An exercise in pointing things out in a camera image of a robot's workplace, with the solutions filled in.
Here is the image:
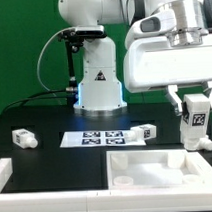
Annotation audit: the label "black camera on stand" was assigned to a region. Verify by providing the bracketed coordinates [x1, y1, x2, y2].
[58, 25, 107, 45]

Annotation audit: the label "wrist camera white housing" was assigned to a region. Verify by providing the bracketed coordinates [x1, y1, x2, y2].
[125, 9, 177, 48]

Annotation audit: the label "black camera stand pole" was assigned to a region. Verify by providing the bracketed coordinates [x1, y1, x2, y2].
[65, 42, 78, 104]

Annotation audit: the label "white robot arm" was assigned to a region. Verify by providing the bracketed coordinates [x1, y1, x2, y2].
[58, 0, 212, 116]

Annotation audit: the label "white U-shaped border fence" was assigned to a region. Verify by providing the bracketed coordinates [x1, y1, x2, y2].
[0, 158, 212, 212]

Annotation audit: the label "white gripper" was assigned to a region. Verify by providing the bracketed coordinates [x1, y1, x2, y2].
[123, 35, 212, 116]

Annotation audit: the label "grey camera cable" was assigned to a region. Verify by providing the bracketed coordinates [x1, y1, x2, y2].
[35, 27, 77, 98]

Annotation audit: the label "paper sheet with markers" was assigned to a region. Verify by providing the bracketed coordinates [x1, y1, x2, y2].
[60, 130, 146, 148]

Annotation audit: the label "black cables on table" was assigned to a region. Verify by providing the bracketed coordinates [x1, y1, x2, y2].
[0, 89, 78, 115]

